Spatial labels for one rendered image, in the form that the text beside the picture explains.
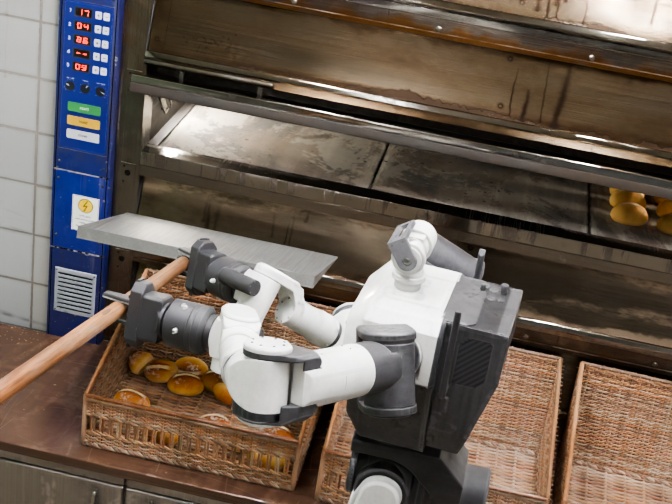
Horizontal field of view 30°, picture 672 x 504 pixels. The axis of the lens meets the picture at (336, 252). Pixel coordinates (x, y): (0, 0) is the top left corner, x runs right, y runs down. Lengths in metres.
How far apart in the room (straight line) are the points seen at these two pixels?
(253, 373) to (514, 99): 1.36
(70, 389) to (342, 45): 1.16
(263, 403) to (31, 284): 1.77
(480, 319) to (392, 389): 0.25
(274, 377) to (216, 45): 1.40
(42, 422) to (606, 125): 1.59
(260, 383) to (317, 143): 1.66
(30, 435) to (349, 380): 1.39
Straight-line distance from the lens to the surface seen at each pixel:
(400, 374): 2.15
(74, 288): 3.57
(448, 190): 3.38
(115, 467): 3.17
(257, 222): 3.36
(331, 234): 3.33
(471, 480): 2.53
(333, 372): 2.01
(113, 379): 3.37
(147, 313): 2.27
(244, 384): 1.98
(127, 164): 3.39
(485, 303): 2.36
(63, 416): 3.33
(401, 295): 2.32
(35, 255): 3.61
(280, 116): 3.06
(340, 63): 3.14
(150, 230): 3.05
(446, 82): 3.12
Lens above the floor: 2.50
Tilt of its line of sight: 27 degrees down
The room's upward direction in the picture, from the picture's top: 9 degrees clockwise
